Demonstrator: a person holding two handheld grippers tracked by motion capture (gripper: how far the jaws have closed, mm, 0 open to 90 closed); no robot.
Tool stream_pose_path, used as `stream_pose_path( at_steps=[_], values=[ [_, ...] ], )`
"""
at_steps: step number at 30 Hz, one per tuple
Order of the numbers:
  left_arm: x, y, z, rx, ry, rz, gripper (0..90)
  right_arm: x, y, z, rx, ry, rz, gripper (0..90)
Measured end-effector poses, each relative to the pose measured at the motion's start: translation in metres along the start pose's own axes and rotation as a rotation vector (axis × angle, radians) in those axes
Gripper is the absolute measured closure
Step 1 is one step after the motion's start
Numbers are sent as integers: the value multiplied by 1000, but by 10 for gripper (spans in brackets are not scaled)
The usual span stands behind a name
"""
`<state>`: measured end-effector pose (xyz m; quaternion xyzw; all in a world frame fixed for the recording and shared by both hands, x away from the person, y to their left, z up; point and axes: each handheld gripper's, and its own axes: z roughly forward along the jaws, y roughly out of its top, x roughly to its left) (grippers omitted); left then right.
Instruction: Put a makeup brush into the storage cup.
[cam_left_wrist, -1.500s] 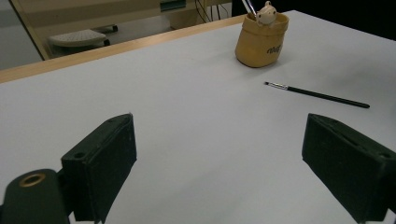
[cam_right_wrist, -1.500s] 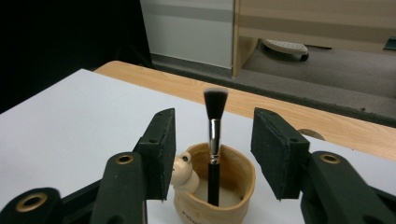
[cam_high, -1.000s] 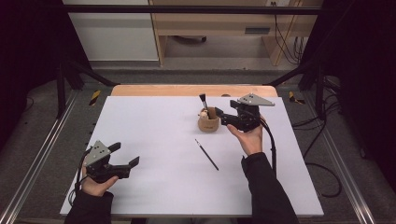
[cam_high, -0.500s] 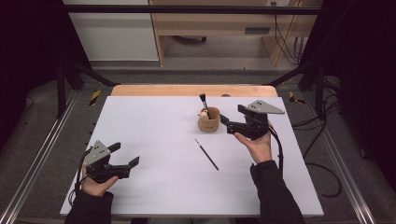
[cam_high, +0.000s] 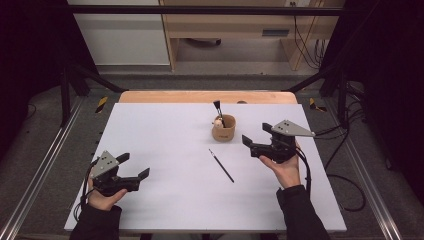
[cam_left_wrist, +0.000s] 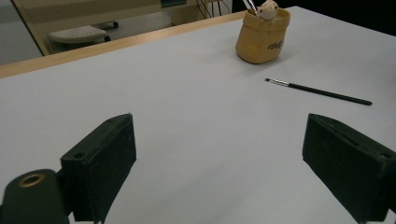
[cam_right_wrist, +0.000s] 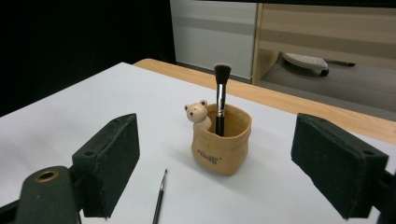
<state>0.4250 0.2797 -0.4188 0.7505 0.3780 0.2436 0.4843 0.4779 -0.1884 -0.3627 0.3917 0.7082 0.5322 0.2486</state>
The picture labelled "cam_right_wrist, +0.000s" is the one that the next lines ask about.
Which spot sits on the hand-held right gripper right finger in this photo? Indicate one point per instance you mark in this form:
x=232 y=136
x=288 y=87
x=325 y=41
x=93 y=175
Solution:
x=339 y=168

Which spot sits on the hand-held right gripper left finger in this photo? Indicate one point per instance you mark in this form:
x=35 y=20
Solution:
x=109 y=165

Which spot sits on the thin black brush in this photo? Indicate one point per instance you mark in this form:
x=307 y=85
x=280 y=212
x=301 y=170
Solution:
x=159 y=199

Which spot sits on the tan bear brush holder cup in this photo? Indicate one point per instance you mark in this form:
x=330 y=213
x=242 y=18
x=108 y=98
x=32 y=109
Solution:
x=218 y=149

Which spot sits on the black makeup brush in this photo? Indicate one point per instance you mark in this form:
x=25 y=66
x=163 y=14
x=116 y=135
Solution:
x=221 y=102

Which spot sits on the white table mat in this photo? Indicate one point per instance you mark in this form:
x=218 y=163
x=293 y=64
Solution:
x=93 y=102

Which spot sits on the black curtain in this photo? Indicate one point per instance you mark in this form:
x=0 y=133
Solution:
x=62 y=40

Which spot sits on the wooden desk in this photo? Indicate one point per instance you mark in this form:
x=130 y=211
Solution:
x=311 y=34

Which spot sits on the white cabinet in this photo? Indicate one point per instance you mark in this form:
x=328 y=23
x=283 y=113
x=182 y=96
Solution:
x=211 y=37

